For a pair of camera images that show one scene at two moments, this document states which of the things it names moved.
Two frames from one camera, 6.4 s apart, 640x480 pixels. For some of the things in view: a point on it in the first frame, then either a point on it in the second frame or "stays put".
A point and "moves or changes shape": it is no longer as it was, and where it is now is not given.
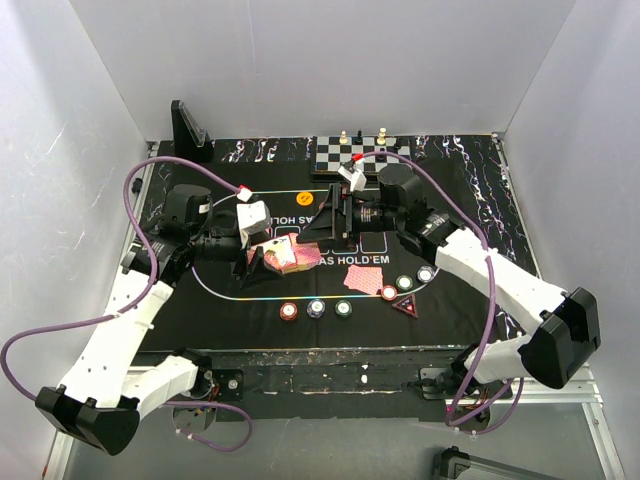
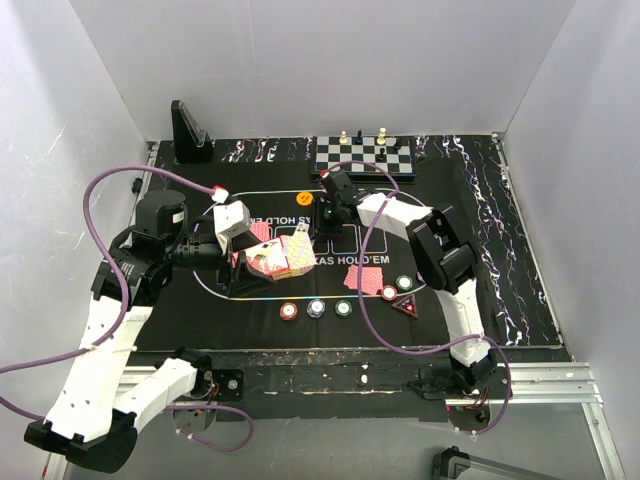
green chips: [404, 282] stays put
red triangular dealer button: [408, 304] stays put
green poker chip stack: [343, 308] stays put
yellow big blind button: [304, 198] stays put
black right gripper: [324, 226] to [320, 205]
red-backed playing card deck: [307, 255] moves or changes shape
